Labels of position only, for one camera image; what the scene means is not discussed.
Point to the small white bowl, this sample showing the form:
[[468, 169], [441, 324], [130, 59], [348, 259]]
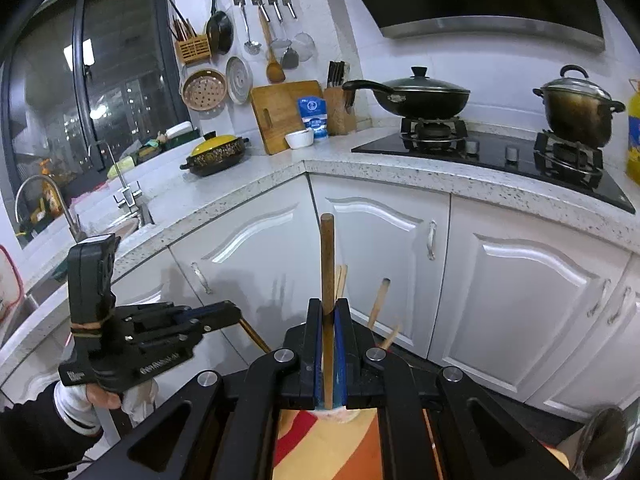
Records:
[[300, 139]]

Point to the curved steel faucet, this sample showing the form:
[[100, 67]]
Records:
[[30, 187]]

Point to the printed blanket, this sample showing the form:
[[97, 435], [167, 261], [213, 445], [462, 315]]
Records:
[[350, 455]]

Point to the light wooden chopstick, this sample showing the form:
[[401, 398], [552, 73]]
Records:
[[339, 282], [344, 277]]

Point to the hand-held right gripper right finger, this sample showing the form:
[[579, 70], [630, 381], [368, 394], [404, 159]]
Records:
[[340, 355]]

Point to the blue and white bag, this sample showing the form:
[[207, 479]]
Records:
[[313, 117]]

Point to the white perforated plate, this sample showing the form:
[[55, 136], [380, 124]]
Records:
[[238, 80]]

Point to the hob knob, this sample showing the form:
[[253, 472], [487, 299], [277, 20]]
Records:
[[473, 147], [511, 153]]

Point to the black burner grate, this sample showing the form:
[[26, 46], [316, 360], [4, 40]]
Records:
[[567, 160], [434, 132]]

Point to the hanging metal ladle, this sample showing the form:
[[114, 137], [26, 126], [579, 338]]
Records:
[[251, 45]]

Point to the wooden wall chopstick rack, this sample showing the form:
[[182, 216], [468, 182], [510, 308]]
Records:
[[192, 50]]

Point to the white cloth red trim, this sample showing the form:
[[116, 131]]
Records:
[[9, 285]]

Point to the person's left hand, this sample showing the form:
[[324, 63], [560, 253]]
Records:
[[105, 399]]

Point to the dark wooden chopstick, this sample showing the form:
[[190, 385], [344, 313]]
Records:
[[327, 260]]

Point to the steel stock pot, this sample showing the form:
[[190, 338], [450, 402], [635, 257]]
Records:
[[577, 110]]

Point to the range hood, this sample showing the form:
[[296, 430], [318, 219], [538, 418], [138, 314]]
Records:
[[475, 0]]

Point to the green tray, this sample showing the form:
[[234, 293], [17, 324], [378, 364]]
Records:
[[170, 142]]

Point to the slim steel faucet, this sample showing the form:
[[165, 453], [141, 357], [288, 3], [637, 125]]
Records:
[[130, 195]]

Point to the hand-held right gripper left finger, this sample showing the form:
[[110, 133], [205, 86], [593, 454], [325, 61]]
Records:
[[316, 355]]

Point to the golden brown chopstick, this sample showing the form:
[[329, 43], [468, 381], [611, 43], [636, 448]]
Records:
[[255, 336]]

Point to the wooden cutting board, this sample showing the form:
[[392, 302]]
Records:
[[282, 115]]

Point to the glass wok lid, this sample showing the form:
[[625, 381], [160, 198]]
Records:
[[425, 85]]

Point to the black wok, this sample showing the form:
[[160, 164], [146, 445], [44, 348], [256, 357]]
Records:
[[425, 100]]

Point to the yellow oil bottle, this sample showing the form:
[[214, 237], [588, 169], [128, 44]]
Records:
[[634, 140]]

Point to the black gas hob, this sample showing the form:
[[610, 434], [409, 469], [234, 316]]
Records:
[[500, 165]]

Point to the orange bottle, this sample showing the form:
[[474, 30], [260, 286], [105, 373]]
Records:
[[51, 195]]

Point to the bamboo steamer tray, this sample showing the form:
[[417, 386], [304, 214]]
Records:
[[203, 91]]

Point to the round brown wooden chopstick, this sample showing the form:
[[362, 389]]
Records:
[[380, 302]]

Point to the yellow lidded casserole pot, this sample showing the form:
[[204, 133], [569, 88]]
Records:
[[215, 155]]

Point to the small black frying pan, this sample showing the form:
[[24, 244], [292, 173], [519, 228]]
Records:
[[220, 32]]

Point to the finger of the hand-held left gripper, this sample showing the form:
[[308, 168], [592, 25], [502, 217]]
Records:
[[225, 317], [200, 311]]

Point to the wooden spatula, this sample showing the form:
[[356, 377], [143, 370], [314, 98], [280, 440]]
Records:
[[274, 70]]

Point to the dark window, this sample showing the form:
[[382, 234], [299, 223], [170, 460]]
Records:
[[115, 85]]

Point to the wooden knife block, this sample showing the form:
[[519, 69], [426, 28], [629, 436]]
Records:
[[340, 112]]

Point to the person's left forearm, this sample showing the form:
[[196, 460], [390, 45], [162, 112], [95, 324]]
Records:
[[40, 435]]

